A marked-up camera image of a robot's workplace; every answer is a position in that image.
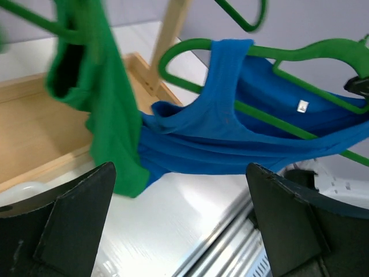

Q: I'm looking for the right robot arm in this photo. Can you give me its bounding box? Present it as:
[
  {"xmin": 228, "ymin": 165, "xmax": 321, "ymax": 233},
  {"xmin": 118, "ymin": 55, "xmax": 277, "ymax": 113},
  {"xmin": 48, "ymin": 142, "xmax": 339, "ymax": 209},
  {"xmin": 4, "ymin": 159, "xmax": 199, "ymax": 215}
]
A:
[{"xmin": 279, "ymin": 87, "xmax": 368, "ymax": 208}]

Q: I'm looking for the green tank top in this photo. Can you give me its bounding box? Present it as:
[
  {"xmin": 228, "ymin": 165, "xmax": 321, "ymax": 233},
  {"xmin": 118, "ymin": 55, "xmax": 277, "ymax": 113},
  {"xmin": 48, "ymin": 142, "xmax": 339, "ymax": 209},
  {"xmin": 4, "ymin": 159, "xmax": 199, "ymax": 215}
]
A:
[{"xmin": 46, "ymin": 1, "xmax": 149, "ymax": 198}]

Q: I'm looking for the aluminium mounting rail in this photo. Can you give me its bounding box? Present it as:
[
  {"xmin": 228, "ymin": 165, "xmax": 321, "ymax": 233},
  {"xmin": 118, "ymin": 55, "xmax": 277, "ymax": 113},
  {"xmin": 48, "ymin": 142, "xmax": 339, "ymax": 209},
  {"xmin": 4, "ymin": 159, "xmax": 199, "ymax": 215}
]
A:
[{"xmin": 173, "ymin": 192, "xmax": 272, "ymax": 276}]

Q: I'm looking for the blue tank top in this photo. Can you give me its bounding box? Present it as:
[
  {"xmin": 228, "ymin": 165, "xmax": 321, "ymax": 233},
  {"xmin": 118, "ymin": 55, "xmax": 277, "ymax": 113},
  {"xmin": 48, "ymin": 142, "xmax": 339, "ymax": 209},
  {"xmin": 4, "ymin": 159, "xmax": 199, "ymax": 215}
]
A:
[{"xmin": 138, "ymin": 39, "xmax": 368, "ymax": 182}]

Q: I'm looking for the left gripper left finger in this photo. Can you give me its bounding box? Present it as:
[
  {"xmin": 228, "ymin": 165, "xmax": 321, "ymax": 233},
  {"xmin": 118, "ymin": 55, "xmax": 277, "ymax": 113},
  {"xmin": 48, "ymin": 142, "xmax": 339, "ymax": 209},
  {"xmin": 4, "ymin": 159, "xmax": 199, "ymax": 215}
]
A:
[{"xmin": 1, "ymin": 162, "xmax": 116, "ymax": 276}]

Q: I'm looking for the wooden clothes rack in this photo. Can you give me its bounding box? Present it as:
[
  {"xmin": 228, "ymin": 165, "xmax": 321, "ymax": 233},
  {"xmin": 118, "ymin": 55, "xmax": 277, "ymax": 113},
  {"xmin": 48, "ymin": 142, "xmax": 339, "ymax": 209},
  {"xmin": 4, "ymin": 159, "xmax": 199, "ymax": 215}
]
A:
[{"xmin": 1, "ymin": 1, "xmax": 180, "ymax": 189}]

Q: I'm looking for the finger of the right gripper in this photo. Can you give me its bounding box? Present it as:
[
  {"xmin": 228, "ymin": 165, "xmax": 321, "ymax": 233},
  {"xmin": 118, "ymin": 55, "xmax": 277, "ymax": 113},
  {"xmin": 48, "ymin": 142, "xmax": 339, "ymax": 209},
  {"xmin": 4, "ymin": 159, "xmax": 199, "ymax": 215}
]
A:
[{"xmin": 344, "ymin": 76, "xmax": 369, "ymax": 97}]

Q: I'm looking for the green hanger with blue top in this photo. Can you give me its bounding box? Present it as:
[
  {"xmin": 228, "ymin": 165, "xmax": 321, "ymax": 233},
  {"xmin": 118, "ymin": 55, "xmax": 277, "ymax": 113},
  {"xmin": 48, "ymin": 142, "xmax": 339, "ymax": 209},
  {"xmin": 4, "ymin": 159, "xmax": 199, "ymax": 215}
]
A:
[{"xmin": 157, "ymin": 33, "xmax": 369, "ymax": 168}]

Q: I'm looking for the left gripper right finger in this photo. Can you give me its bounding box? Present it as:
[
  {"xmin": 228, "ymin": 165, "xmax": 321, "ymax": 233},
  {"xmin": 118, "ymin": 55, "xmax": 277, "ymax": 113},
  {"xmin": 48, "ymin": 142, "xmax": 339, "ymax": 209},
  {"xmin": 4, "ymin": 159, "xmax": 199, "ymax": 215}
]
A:
[{"xmin": 246, "ymin": 163, "xmax": 368, "ymax": 276}]

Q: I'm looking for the white plastic basket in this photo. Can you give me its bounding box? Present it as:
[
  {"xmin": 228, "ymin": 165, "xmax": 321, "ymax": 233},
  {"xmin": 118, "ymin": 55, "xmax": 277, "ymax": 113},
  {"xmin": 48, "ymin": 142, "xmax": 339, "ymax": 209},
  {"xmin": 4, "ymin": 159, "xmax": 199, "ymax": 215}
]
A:
[{"xmin": 0, "ymin": 181, "xmax": 48, "ymax": 207}]

